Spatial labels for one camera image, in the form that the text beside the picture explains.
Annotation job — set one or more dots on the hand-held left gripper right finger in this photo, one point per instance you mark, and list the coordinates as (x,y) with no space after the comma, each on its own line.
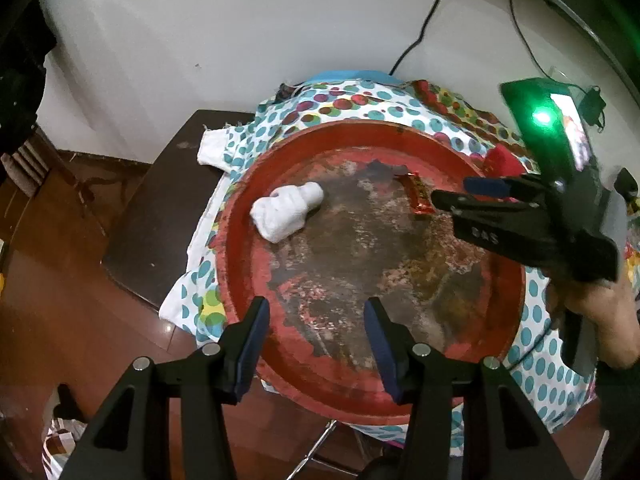
(382,355)

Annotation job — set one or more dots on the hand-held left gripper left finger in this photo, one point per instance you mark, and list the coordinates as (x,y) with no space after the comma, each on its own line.
(250,355)

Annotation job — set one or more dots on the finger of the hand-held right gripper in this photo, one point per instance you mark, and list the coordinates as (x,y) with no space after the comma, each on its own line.
(480,230)
(487,187)

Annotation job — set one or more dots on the red snack wrapper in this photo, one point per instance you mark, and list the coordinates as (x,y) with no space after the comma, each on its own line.
(417,197)

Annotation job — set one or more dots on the round red tray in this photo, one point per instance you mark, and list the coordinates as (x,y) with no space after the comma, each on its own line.
(350,240)

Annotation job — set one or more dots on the person's right hand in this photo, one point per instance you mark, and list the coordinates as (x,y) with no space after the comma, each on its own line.
(605,320)

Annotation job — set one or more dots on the red rolled sock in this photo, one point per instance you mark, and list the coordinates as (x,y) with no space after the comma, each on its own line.
(502,160)

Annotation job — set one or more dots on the black plug adapter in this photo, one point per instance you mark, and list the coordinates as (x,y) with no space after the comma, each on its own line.
(593,106)

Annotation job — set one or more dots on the polka dot cloth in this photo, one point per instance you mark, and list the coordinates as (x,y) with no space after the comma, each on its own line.
(450,115)

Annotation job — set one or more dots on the metal folding stool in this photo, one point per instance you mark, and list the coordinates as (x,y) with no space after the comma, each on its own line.
(322,435)

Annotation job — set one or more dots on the white rolled sock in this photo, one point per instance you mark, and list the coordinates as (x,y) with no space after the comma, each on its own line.
(285,210)

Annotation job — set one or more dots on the dark wooden table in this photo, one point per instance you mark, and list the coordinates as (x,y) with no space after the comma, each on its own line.
(150,210)

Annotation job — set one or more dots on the white plastic bag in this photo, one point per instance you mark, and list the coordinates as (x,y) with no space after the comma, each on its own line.
(62,445)

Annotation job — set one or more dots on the brown ribbed object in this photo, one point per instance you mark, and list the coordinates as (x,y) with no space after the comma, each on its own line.
(22,165)

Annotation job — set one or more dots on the dark cloth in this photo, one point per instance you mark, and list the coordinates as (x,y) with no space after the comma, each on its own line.
(20,75)

